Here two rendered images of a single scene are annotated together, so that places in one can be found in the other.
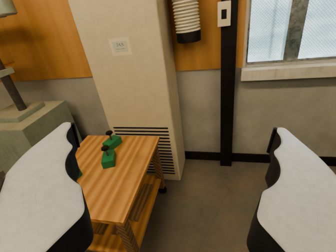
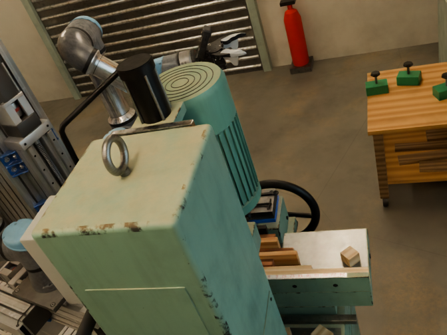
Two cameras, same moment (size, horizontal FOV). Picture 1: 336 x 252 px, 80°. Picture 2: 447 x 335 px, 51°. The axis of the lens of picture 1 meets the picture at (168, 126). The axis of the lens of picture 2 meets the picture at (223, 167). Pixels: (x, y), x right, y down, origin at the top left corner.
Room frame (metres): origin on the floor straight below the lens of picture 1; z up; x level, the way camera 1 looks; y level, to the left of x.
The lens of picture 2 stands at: (0.13, -1.61, 1.88)
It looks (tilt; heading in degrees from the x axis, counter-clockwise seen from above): 35 degrees down; 99
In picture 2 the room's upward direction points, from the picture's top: 20 degrees counter-clockwise
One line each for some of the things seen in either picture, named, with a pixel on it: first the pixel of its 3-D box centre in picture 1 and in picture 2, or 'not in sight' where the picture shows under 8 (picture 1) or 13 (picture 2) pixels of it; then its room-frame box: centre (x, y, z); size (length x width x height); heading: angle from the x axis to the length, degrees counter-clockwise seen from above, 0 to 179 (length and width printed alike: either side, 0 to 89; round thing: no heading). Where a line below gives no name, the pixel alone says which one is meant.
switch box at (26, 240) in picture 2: not in sight; (73, 249); (-0.24, -1.05, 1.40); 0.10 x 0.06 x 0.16; 76
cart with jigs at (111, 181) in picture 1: (109, 191); (436, 125); (0.94, 0.43, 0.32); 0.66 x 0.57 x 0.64; 164
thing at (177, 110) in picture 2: not in sight; (152, 108); (-0.06, -0.91, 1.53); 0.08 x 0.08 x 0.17; 76
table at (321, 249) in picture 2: not in sight; (261, 256); (0.00, -0.67, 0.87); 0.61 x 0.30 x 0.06; 166
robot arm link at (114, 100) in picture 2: not in sight; (106, 86); (-0.45, 0.06, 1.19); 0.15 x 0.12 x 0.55; 84
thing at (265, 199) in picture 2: not in sight; (253, 205); (0.01, -0.59, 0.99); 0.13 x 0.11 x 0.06; 166
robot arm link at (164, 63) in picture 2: not in sight; (168, 66); (-0.19, 0.03, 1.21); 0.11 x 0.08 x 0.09; 173
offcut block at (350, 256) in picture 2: not in sight; (350, 256); (0.23, -0.79, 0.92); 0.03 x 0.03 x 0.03; 28
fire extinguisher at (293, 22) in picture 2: not in sight; (295, 35); (0.49, 2.14, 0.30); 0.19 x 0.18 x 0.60; 73
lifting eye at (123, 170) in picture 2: not in sight; (116, 156); (-0.09, -1.06, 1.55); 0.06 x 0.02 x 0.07; 76
